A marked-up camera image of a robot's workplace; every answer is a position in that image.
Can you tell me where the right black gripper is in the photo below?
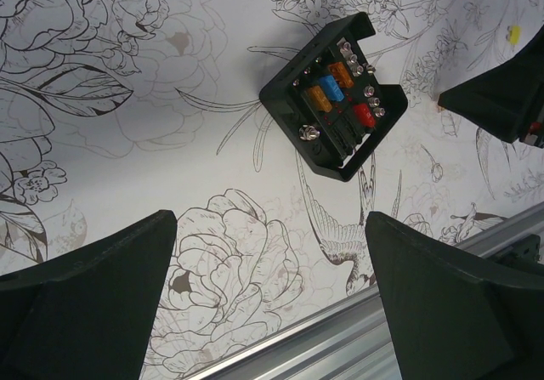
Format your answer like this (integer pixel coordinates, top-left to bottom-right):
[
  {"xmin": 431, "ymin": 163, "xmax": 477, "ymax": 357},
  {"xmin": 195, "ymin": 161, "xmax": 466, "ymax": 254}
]
[{"xmin": 439, "ymin": 31, "xmax": 544, "ymax": 149}]

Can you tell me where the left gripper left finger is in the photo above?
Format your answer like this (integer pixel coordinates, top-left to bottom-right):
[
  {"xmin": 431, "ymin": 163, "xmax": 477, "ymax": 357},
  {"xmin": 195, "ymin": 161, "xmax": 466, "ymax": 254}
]
[{"xmin": 1, "ymin": 210, "xmax": 177, "ymax": 379}]

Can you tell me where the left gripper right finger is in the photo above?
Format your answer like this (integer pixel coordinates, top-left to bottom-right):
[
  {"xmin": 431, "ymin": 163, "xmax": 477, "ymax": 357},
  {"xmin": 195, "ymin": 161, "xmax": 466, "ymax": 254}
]
[{"xmin": 365, "ymin": 212, "xmax": 543, "ymax": 379}]

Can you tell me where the red blade fuse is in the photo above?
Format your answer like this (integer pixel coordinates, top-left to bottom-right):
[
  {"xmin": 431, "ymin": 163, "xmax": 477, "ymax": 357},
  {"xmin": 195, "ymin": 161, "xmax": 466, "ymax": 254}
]
[{"xmin": 353, "ymin": 103, "xmax": 376, "ymax": 128}]

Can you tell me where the black fuse box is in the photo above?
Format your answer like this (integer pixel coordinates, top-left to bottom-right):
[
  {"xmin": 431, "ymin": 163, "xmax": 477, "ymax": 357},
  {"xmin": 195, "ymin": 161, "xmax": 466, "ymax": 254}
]
[{"xmin": 259, "ymin": 12, "xmax": 408, "ymax": 182}]

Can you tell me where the yellow blade fuse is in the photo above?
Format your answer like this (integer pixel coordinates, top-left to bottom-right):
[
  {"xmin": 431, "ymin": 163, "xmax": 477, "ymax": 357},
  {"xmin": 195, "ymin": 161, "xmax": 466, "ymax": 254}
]
[{"xmin": 506, "ymin": 25, "xmax": 522, "ymax": 46}]

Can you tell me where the floral patterned table mat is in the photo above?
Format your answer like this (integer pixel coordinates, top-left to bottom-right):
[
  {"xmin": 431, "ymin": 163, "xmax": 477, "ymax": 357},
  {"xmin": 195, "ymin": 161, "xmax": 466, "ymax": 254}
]
[{"xmin": 1, "ymin": 0, "xmax": 543, "ymax": 379}]

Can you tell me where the aluminium rail beam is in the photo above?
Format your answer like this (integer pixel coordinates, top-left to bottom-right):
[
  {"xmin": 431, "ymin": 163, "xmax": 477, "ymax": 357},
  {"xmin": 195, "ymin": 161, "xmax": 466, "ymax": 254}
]
[{"xmin": 182, "ymin": 203, "xmax": 544, "ymax": 380}]

